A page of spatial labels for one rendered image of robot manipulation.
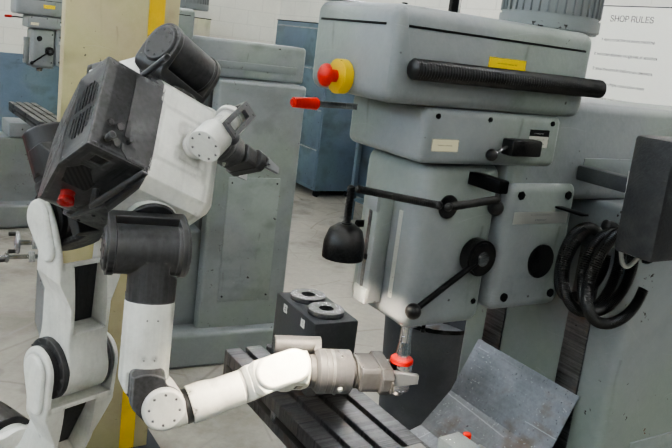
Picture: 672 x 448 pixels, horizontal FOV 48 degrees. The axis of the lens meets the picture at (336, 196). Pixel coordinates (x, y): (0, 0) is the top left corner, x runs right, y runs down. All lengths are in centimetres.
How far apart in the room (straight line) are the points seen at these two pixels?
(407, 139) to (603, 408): 74
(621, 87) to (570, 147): 494
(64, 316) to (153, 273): 47
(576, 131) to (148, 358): 92
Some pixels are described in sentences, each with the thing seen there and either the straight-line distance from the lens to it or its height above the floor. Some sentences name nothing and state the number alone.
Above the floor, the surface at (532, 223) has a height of 152.
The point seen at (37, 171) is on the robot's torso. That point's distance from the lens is 180.
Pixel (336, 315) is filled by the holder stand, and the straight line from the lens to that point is 183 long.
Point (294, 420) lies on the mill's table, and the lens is 176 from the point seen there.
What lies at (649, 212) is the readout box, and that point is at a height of 160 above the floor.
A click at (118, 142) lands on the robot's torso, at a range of 140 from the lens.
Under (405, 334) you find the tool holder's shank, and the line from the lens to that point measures 155.
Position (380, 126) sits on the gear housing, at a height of 168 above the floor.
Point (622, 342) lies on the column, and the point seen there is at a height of 129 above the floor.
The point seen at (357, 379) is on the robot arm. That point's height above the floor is 117.
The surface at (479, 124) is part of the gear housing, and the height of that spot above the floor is 171.
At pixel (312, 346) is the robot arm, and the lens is 154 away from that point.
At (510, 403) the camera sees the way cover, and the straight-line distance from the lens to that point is 184.
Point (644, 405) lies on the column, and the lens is 181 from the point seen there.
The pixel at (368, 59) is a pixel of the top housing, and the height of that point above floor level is 180.
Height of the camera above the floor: 182
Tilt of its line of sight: 12 degrees down
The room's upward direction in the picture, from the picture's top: 7 degrees clockwise
